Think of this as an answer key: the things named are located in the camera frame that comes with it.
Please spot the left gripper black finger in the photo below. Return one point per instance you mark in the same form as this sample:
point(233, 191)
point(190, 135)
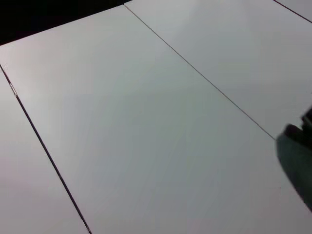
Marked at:
point(307, 124)

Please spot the yellow grey towel black trim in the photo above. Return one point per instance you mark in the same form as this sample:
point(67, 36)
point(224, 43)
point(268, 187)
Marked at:
point(297, 165)

